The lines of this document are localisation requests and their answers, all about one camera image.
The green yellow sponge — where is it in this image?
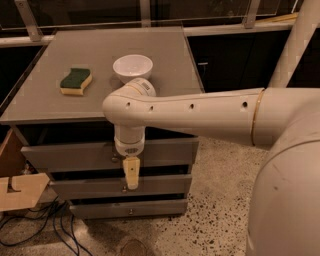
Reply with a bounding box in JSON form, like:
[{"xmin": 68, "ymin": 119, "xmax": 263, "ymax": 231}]
[{"xmin": 60, "ymin": 68, "xmax": 92, "ymax": 96}]

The black cable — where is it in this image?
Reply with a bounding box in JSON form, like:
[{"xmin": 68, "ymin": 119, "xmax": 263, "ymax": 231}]
[{"xmin": 0, "ymin": 198, "xmax": 68, "ymax": 248}]

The grey drawer cabinet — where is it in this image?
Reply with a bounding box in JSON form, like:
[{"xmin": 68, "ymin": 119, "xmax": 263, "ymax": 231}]
[{"xmin": 1, "ymin": 27, "xmax": 202, "ymax": 207}]

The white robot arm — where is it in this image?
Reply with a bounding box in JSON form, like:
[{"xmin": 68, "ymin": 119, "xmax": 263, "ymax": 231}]
[{"xmin": 103, "ymin": 80, "xmax": 320, "ymax": 256}]

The grey drawer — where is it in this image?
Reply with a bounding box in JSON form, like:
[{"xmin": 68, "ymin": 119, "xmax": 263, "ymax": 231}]
[
  {"xmin": 50, "ymin": 174, "xmax": 192, "ymax": 200},
  {"xmin": 21, "ymin": 138, "xmax": 198, "ymax": 172},
  {"xmin": 69, "ymin": 199, "xmax": 187, "ymax": 219}
]

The grey bottom drawer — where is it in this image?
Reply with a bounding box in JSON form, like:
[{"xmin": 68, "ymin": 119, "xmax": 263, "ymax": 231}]
[{"xmin": 69, "ymin": 199, "xmax": 187, "ymax": 219}]

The grey middle drawer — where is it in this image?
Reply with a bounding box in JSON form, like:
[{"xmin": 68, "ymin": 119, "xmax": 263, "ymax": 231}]
[{"xmin": 50, "ymin": 174, "xmax": 192, "ymax": 200}]

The wooden board piece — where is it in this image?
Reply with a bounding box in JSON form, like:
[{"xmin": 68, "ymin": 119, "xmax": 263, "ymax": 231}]
[{"xmin": 0, "ymin": 129, "xmax": 49, "ymax": 212}]

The metal railing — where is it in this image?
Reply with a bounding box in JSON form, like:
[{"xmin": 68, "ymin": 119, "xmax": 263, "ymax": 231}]
[{"xmin": 0, "ymin": 0, "xmax": 304, "ymax": 48}]

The blue cable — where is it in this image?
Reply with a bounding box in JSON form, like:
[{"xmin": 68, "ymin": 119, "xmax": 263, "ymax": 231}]
[{"xmin": 51, "ymin": 203, "xmax": 94, "ymax": 256}]

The white support column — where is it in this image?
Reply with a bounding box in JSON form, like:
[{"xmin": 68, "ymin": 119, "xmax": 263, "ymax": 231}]
[{"xmin": 268, "ymin": 0, "xmax": 320, "ymax": 88}]

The grey top drawer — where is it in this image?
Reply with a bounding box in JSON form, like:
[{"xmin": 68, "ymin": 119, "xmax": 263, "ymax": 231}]
[{"xmin": 21, "ymin": 138, "xmax": 198, "ymax": 172}]

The white ceramic bowl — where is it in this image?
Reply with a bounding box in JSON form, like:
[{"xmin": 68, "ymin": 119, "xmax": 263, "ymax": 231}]
[{"xmin": 113, "ymin": 54, "xmax": 153, "ymax": 83}]

